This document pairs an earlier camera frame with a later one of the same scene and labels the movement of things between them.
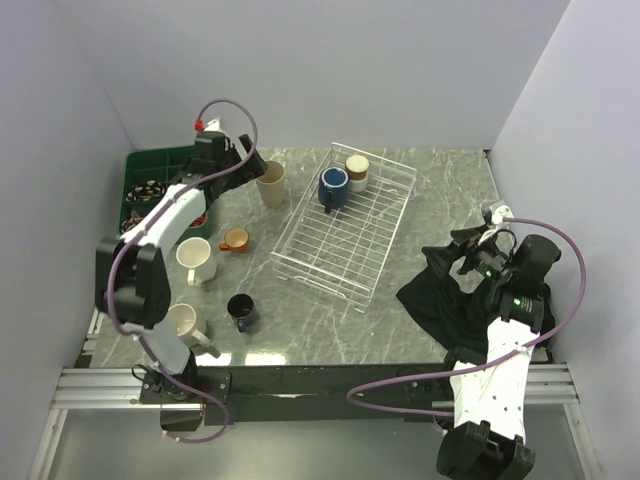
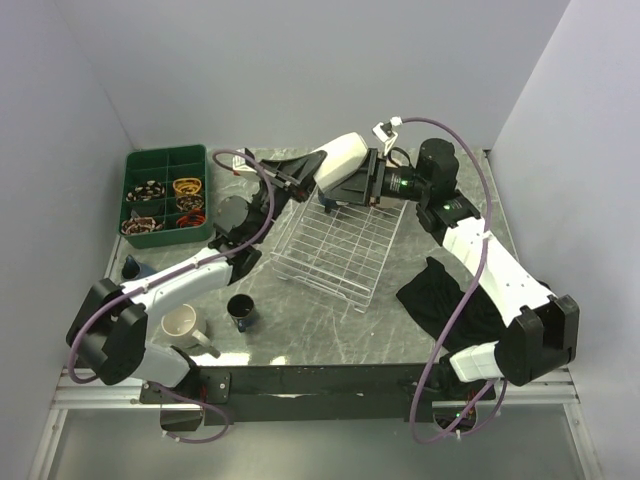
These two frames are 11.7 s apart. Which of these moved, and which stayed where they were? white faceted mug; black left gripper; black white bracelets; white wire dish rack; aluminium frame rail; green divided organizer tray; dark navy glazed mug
Moved: black left gripper; white faceted mug
Stayed: black white bracelets; dark navy glazed mug; white wire dish rack; green divided organizer tray; aluminium frame rail
